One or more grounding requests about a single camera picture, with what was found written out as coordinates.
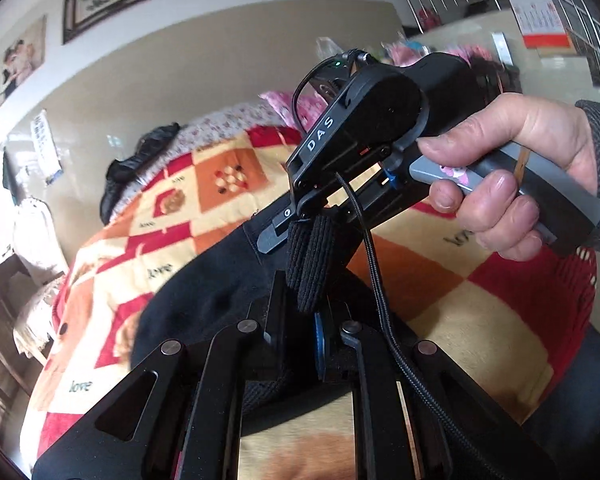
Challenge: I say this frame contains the clear plastic bag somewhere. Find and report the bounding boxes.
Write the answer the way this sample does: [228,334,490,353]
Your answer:
[314,36,343,61]

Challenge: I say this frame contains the metal railing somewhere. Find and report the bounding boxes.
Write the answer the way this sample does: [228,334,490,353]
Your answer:
[387,0,600,91]

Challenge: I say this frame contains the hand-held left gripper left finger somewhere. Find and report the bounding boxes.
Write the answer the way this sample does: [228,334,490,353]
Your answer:
[31,270,306,480]

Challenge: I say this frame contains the black braided cable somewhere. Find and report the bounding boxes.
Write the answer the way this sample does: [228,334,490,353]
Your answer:
[332,170,496,480]

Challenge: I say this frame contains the white chair with lace cover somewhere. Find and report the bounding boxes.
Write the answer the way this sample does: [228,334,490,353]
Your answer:
[10,197,73,363]

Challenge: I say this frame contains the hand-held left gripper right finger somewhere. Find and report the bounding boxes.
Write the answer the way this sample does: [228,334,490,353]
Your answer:
[312,305,556,480]

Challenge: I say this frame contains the black jacket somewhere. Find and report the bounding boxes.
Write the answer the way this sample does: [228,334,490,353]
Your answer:
[100,122,181,223]

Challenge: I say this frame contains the white paper wall note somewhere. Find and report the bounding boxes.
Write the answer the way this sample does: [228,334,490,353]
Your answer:
[30,109,63,186]

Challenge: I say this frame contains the floral bed sheet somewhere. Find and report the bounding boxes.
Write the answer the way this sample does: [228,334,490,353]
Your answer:
[130,100,301,171]

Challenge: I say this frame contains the orange red checked printed blanket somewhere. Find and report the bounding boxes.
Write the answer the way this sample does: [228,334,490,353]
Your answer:
[19,125,600,480]

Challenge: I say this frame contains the person's right hand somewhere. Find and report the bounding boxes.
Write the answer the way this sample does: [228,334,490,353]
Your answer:
[417,94,600,261]

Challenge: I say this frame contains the black pants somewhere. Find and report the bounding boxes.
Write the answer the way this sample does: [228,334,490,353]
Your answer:
[134,207,421,413]

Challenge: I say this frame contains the red white wall calendar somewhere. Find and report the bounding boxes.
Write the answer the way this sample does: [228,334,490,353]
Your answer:
[495,0,578,56]

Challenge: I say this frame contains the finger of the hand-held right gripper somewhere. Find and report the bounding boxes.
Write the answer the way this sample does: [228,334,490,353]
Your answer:
[256,199,306,254]
[325,160,401,223]

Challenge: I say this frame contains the couple photo wall poster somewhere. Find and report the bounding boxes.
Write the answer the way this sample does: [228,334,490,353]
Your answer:
[0,14,48,116]

